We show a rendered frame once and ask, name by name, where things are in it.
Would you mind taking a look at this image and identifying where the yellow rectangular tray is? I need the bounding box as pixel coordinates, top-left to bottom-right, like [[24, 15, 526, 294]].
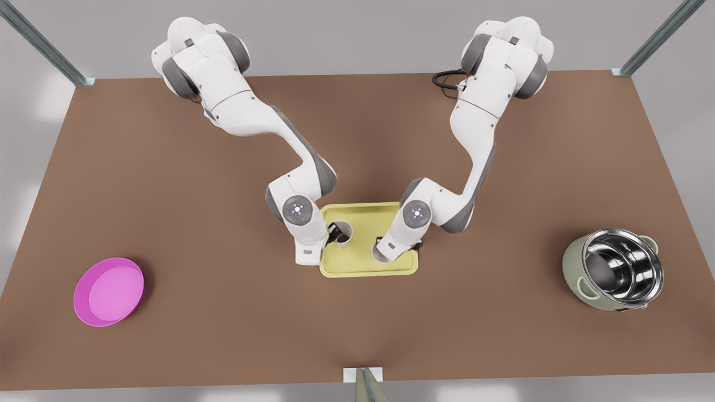
[[319, 202, 419, 277]]

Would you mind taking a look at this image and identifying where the steel pot with green outside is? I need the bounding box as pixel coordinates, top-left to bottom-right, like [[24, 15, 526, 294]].
[[562, 227, 665, 312]]

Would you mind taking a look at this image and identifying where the pink round bowl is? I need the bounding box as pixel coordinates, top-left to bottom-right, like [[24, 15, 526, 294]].
[[73, 257, 145, 327]]

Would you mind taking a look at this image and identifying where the silver frame post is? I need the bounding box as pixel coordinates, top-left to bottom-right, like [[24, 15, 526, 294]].
[[342, 367, 390, 402], [611, 0, 707, 78], [0, 0, 97, 87]]

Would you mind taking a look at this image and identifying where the black cable loop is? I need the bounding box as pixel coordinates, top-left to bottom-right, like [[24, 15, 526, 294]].
[[432, 69, 468, 102]]

